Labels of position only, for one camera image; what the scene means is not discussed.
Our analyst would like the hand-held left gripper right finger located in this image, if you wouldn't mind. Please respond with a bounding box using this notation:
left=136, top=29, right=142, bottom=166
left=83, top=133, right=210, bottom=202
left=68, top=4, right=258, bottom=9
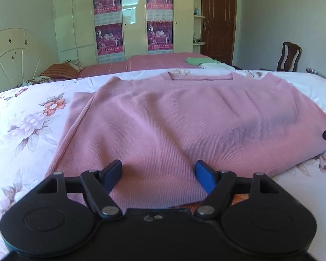
left=194, top=160, right=280, bottom=220

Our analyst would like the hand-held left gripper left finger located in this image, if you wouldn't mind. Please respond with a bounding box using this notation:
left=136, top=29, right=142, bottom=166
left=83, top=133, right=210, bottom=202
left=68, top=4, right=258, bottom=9
left=37, top=160, right=123, bottom=220

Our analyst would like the pink sweater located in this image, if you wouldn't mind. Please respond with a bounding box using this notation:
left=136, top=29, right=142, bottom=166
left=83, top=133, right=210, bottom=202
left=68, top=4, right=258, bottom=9
left=45, top=71, right=326, bottom=214

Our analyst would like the brown wooden chair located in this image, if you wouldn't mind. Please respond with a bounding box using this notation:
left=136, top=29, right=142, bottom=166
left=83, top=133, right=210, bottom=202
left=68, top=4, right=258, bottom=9
left=277, top=42, right=302, bottom=72

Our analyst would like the floral white bed sheet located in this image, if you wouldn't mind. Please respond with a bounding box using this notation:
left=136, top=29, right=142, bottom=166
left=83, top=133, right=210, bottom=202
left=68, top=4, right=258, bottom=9
left=0, top=68, right=326, bottom=261

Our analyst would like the white folded cloth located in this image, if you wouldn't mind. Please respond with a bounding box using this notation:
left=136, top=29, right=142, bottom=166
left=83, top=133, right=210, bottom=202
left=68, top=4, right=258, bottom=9
left=199, top=62, right=234, bottom=70

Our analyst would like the pink striped bedspread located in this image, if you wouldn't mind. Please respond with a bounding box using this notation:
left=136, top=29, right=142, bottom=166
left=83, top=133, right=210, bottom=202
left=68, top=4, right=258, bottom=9
left=77, top=52, right=215, bottom=79

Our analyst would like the patterned cushion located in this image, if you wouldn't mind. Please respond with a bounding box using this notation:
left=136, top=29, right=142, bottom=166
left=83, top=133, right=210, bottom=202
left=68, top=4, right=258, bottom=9
left=64, top=59, right=85, bottom=71

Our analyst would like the green folded cloth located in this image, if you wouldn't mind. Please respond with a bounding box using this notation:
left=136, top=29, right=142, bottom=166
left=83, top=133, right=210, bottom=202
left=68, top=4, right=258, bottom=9
left=186, top=57, right=212, bottom=66

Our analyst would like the floral pillow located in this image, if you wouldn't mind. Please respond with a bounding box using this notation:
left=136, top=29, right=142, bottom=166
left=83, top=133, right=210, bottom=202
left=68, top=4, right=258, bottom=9
left=16, top=76, right=55, bottom=88

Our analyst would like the brown wooden door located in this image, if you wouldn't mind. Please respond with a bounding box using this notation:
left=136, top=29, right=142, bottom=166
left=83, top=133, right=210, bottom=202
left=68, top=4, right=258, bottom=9
left=200, top=0, right=237, bottom=65

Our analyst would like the cream round headboard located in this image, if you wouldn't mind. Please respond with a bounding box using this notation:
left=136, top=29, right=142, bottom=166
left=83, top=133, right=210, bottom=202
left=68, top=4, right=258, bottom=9
left=0, top=28, right=59, bottom=97

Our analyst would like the cream corner shelf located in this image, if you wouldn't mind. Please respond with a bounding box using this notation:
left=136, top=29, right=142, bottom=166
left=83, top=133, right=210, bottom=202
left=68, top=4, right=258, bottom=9
left=193, top=0, right=207, bottom=47

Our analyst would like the cream wardrobe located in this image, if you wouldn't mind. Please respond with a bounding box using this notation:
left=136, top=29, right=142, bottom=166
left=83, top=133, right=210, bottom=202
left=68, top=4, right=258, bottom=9
left=53, top=0, right=207, bottom=64

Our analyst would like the purple wall poster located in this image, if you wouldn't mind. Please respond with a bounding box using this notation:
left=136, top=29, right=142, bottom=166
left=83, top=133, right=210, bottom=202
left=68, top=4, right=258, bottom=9
left=146, top=0, right=174, bottom=22
left=147, top=21, right=174, bottom=55
left=93, top=0, right=122, bottom=25
left=95, top=23, right=125, bottom=64

